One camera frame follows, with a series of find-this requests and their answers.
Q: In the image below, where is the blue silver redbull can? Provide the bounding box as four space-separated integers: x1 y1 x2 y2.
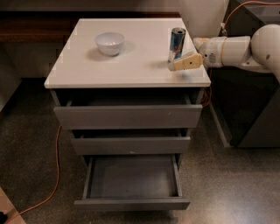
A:
168 27 186 63

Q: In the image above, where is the grey cabinet with white top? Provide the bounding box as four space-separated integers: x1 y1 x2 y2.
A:
44 17 212 167

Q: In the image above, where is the grey bottom drawer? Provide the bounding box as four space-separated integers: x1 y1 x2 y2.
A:
74 154 189 212

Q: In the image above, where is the grey top drawer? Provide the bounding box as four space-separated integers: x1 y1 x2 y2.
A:
54 104 202 130

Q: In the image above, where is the dark grey cabinet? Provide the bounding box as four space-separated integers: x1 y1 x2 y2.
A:
210 0 280 148

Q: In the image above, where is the grey drawer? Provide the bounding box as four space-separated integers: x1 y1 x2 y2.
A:
72 129 191 155
74 154 189 212
54 104 202 130

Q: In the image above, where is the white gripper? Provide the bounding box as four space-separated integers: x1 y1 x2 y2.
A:
168 37 225 71

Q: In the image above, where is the brown wooden counter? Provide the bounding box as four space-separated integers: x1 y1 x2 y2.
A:
0 11 180 43

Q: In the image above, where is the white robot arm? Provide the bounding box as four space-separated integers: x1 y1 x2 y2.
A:
168 24 280 82

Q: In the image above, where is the orange extension cable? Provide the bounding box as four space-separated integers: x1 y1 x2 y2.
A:
3 0 280 224

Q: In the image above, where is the white bowl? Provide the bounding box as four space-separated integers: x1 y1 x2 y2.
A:
94 32 125 56

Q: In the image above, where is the grey middle drawer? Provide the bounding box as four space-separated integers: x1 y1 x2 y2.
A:
72 129 191 155

